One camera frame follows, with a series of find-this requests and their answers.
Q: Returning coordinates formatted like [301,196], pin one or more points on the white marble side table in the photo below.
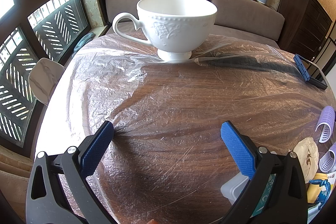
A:
[43,79]

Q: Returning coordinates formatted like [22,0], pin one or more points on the purple hair roller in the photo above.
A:
[327,160]
[326,122]

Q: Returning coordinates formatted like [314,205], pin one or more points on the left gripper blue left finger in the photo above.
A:
[93,148]

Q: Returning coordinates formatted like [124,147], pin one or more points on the dark wooden cabinet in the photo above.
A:
[305,28]

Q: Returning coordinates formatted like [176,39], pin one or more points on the black tablet blue case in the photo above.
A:
[311,72]

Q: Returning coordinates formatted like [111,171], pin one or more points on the blue disposable face mask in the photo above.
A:
[323,191]

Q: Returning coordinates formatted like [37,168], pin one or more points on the clear dental floss box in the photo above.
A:
[232,189]

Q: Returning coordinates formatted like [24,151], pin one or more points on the small yellow cup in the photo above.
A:
[314,189]

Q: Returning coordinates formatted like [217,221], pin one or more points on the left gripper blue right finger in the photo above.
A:
[240,149]

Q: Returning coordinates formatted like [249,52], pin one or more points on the beige paper towel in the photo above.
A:
[308,156]

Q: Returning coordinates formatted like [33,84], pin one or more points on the teal slipper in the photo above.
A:
[83,41]

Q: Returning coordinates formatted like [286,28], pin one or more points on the white embossed teacup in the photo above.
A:
[174,27]

